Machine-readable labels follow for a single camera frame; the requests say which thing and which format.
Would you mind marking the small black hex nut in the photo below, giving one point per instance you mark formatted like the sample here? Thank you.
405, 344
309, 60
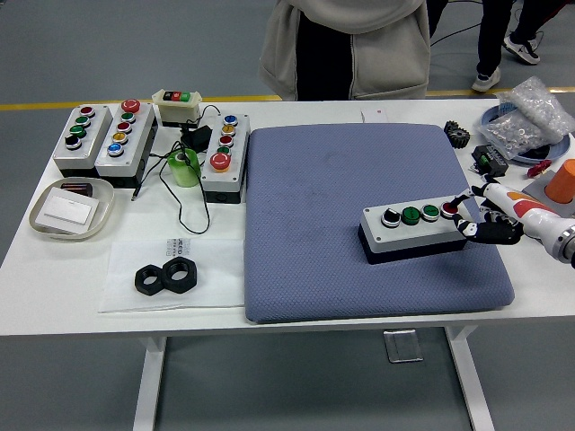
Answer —
141, 287

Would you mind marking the background person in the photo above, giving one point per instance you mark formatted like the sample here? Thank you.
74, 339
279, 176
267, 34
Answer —
492, 40
532, 27

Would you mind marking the clear bubble wrap bag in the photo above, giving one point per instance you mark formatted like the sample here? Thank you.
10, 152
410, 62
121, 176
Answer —
539, 103

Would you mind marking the grey four-button control box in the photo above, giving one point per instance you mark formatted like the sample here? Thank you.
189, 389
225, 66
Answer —
404, 238

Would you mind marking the dark red-brown small block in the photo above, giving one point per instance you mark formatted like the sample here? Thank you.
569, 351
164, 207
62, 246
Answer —
76, 187

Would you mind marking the black module with green terminal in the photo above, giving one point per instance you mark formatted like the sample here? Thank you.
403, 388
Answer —
492, 161

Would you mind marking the clear bracket under table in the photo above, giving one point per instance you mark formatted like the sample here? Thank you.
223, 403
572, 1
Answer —
403, 345

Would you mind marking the large black hex nut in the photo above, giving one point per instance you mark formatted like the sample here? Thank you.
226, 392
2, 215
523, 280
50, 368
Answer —
179, 285

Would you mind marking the blue-grey quilted mat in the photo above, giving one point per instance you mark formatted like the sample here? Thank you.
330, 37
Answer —
305, 251

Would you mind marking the orange cylinder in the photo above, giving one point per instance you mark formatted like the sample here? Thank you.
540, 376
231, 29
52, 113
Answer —
561, 184

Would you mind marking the plastic bag of metal washers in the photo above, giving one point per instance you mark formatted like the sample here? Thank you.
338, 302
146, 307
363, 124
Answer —
512, 132

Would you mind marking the green film roll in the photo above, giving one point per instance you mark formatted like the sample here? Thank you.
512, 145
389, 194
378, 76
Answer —
184, 175

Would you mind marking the five-button box, blue end button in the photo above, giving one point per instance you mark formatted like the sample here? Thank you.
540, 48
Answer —
135, 143

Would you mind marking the cream three-button switch box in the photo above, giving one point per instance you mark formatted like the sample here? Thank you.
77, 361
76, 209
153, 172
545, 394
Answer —
177, 108

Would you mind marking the white printed paper sheet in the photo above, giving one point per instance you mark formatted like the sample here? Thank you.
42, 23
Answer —
215, 278

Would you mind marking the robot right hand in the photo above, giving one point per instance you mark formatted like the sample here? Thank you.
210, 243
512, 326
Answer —
534, 215

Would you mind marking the black power adapter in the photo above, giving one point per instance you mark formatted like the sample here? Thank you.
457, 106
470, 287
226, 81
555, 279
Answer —
197, 138

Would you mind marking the blue-rimmed round plate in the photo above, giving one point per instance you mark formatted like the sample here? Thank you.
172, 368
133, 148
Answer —
489, 116

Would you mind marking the black gear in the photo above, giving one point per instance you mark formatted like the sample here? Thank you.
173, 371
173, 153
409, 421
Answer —
458, 137

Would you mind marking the five-button box, blue top button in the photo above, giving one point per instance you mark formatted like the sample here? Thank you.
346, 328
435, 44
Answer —
236, 157

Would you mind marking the white table leg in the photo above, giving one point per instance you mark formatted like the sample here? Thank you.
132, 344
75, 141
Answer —
150, 381
469, 381

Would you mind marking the four-button box with black button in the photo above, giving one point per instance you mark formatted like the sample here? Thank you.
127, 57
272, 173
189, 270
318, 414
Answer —
90, 148

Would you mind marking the white oval tray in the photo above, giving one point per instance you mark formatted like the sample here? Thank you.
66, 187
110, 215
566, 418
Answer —
102, 199

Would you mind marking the white wall switch plate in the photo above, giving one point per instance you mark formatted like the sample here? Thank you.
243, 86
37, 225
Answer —
67, 208

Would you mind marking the small red clip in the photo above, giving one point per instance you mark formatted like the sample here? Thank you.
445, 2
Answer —
536, 169

